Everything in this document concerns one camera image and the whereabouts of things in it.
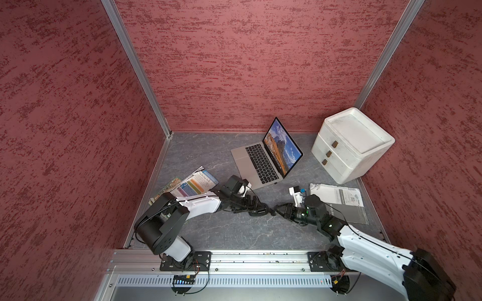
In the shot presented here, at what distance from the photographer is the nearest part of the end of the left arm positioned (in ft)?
2.33

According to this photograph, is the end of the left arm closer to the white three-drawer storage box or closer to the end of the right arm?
the end of the right arm

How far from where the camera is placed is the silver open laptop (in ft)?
3.17

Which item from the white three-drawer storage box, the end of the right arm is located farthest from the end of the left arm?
the white three-drawer storage box

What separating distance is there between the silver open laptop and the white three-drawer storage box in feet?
0.65

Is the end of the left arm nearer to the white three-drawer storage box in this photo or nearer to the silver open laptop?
the silver open laptop

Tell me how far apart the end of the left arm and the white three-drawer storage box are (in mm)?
479

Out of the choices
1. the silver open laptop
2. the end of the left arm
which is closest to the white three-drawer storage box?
the silver open laptop

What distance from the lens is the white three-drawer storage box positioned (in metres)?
0.84

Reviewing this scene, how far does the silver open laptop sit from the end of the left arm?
0.60 feet
